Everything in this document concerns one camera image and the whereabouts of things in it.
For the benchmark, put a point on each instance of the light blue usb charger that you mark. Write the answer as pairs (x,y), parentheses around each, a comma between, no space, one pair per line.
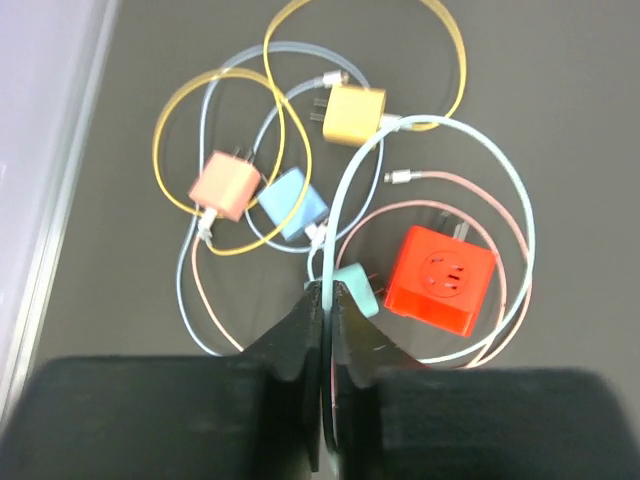
(279,198)

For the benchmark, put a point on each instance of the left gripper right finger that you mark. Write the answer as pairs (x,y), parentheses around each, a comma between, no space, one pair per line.
(398,419)

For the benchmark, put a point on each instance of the left aluminium frame post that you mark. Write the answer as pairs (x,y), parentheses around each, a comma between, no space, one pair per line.
(52,59)

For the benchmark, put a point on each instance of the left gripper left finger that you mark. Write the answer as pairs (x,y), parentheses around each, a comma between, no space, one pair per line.
(253,415)

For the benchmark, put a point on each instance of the yellow usb charger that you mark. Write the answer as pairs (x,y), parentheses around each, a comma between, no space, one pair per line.
(351,114)

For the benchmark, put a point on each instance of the pink usb charger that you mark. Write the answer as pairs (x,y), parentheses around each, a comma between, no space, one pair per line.
(226,184)

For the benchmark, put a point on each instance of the teal usb charger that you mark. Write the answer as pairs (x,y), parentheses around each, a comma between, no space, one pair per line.
(366,290)

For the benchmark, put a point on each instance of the red cube socket adapter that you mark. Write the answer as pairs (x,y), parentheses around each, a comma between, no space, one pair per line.
(439,280)

